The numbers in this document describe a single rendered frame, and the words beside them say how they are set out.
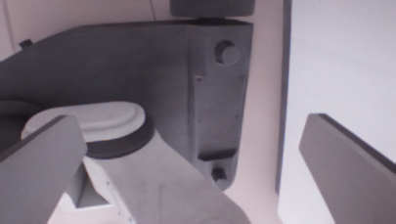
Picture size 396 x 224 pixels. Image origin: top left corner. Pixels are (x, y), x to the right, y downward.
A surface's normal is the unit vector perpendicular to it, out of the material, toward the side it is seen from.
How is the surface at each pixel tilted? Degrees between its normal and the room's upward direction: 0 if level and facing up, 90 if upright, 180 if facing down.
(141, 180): 90
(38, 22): 0
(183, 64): 0
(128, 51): 0
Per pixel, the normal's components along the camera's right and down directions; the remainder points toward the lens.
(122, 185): -0.01, -0.87
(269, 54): 0.19, 0.48
